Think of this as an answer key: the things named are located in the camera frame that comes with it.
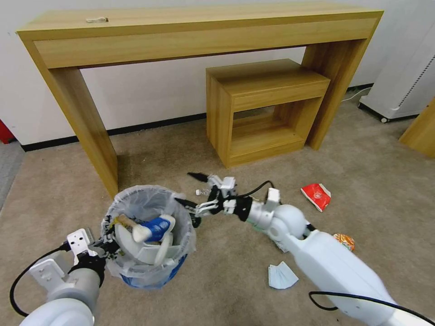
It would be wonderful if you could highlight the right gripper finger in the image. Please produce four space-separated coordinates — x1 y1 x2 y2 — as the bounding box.
187 172 222 192
174 197 222 219

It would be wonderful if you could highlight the clear plastic bottle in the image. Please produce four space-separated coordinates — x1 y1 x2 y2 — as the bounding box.
195 175 222 199

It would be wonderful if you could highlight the blue trash bin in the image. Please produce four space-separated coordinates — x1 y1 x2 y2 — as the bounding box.
105 190 196 289

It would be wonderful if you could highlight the clear plastic bin liner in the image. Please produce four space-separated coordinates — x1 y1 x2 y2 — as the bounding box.
101 184 198 290

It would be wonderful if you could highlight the white floor appliance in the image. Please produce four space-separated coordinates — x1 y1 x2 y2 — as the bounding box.
358 30 435 124

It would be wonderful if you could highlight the cream wooden stick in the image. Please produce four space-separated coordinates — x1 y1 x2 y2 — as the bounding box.
115 216 151 242

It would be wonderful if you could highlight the white paper bowl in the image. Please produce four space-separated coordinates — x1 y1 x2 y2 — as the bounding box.
115 214 177 267

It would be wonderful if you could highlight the blue white wrapper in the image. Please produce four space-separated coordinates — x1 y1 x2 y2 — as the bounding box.
144 217 171 242

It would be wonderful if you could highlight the red snack bag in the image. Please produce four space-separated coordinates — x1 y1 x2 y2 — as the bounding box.
300 183 332 213

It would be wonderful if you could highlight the pale blue tissue pack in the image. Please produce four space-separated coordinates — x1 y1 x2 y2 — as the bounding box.
267 261 300 290

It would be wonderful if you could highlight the orange snack wrapper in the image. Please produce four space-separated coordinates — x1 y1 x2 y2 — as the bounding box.
333 232 356 252

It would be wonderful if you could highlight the small wooden side table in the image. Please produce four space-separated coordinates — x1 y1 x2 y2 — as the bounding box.
205 58 331 169

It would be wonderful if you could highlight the large wooden console table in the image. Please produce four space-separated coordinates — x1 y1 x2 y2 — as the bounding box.
16 1 385 199

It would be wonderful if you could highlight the red object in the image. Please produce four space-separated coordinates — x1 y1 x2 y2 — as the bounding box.
0 117 17 145

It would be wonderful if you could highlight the light wooden furniture panel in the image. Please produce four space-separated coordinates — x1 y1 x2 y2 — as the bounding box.
398 96 435 159

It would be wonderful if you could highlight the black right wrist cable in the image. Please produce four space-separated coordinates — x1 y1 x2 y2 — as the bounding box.
236 181 272 198

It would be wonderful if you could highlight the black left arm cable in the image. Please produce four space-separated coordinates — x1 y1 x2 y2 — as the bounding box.
9 246 70 318

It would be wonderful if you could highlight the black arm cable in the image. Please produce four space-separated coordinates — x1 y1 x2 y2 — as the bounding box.
9 246 70 318
308 291 435 326

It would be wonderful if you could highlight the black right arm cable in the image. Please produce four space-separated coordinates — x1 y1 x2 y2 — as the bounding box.
308 291 435 326

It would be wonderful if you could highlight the white power cable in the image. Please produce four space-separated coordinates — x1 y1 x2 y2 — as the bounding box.
341 86 373 102

